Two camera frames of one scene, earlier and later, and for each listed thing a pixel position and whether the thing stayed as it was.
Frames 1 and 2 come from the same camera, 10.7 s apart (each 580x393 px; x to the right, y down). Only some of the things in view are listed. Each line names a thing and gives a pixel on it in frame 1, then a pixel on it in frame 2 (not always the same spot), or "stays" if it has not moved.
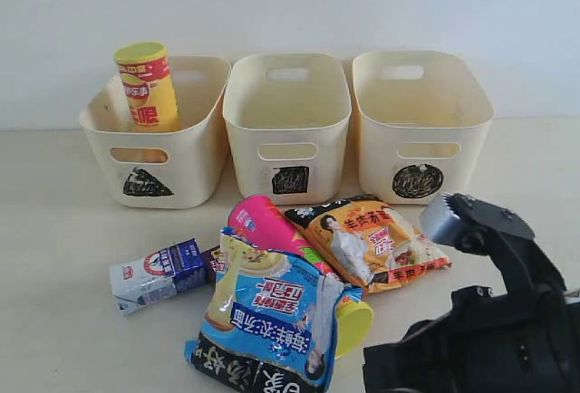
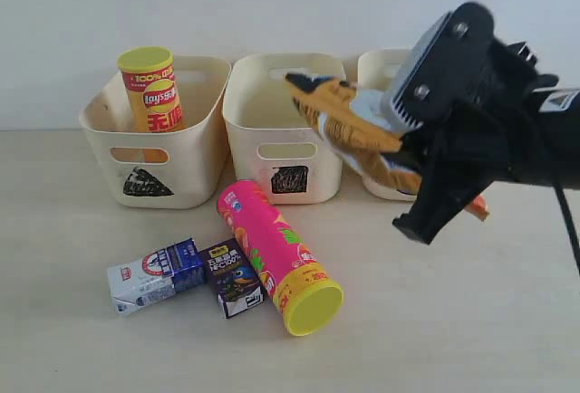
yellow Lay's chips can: (146, 72) stays
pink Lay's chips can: (260, 218) to (307, 299)
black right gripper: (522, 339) to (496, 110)
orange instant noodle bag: (368, 240) to (351, 120)
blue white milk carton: (157, 277) stays
